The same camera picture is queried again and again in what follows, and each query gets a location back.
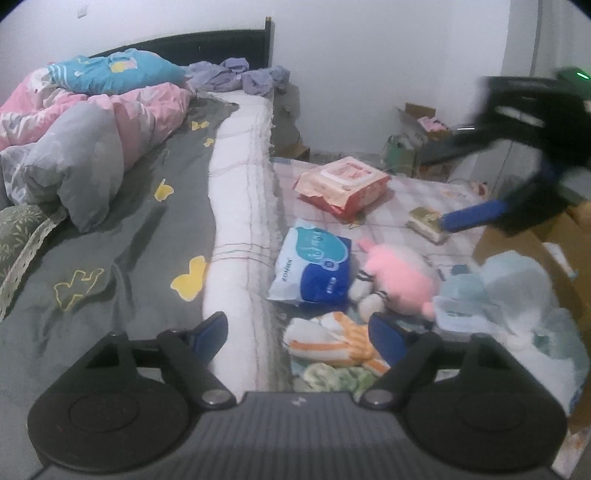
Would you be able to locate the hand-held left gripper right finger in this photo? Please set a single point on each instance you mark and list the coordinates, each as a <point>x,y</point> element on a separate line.
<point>385,339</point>

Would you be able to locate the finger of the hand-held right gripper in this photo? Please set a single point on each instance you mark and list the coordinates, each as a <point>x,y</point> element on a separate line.
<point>455,142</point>
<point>475,216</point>

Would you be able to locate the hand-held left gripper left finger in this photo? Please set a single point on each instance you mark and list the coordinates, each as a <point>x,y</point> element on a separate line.
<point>210,332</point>

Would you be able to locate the gold tissue pack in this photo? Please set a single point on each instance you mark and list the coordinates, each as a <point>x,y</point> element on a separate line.
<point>425,221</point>

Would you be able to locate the orange white striped cloth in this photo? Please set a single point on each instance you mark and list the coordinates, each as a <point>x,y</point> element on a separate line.
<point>332,341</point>

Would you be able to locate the large cardboard box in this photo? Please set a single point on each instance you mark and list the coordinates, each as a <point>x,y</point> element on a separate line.
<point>558,230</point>

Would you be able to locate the white printed plastic bag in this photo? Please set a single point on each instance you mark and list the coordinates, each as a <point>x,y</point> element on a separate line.
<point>508,304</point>

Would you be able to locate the pink packet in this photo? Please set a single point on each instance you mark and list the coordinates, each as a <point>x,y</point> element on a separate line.
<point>434,124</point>

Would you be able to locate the small cardboard box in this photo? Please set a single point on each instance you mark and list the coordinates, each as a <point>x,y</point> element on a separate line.
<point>418,113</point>

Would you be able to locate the green bag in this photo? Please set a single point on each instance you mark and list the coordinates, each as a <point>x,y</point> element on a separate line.
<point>399,150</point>

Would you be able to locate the pink plush toy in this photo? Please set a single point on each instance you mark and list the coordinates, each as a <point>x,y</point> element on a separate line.
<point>401,277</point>

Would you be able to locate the green crumpled cloth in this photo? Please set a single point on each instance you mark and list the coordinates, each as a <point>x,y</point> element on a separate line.
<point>332,376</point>

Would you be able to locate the blue and white tissue pack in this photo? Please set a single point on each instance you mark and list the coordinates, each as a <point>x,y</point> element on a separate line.
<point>314,272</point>

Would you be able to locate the pink wet wipes pack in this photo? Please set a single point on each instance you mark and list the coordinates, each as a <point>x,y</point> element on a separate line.
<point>344,180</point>

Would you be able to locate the white mattress pad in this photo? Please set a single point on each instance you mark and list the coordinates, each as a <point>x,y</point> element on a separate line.
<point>235,207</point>

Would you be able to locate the grey bed sheet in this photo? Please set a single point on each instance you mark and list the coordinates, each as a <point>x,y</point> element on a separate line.
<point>138,221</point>

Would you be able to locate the grey hanging cloth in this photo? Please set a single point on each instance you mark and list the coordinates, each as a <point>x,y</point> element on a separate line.
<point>286,106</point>

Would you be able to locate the green leaf-print lace pillow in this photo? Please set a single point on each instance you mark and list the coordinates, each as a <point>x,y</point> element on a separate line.
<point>18,230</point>

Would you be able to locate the pink and grey quilt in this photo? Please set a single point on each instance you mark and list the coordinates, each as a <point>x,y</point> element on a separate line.
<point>138,115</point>

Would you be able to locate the purple clothes pile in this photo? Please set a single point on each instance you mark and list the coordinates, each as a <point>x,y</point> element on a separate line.
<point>231,76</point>

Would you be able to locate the dark bed headboard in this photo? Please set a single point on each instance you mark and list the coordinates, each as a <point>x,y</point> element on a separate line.
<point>207,46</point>

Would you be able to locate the blue printed pillow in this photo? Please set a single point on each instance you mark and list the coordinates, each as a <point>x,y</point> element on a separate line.
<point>115,69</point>

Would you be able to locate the white wall socket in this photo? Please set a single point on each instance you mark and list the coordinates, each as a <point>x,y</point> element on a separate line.
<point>82,12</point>

